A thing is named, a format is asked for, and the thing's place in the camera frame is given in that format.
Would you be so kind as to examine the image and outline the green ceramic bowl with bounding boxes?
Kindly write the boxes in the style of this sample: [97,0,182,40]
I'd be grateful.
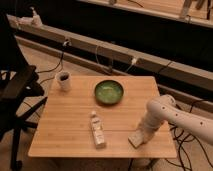
[94,80,124,105]

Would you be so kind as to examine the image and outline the wooden table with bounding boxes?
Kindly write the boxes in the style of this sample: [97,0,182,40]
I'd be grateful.
[28,76,177,158]

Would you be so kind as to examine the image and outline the white mug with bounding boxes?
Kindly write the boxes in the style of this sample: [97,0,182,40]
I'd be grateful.
[56,71,71,91]

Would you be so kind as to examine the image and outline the white plastic bottle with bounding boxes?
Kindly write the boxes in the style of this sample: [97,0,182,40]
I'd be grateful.
[90,111,106,149]

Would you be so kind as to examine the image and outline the white sponge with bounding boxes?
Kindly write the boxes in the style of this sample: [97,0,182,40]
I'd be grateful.
[128,130,144,148]

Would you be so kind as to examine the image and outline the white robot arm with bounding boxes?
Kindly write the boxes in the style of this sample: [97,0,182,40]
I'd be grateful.
[139,95,213,145]

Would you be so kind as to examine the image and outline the black floor cables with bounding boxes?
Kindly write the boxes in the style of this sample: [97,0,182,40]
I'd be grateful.
[164,98,213,169]

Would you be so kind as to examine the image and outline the white wall plug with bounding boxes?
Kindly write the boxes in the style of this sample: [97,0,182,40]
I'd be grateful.
[62,39,71,47]
[131,57,138,65]

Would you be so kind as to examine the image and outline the white wall plug left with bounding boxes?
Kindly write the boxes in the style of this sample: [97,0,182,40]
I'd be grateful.
[62,39,71,47]

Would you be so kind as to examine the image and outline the black office chair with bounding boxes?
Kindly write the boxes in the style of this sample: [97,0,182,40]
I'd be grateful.
[0,11,47,171]

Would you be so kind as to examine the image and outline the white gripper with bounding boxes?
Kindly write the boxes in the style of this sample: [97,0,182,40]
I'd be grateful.
[138,120,160,144]

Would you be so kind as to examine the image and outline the white spray bottle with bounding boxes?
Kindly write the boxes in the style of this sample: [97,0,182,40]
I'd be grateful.
[30,6,43,27]

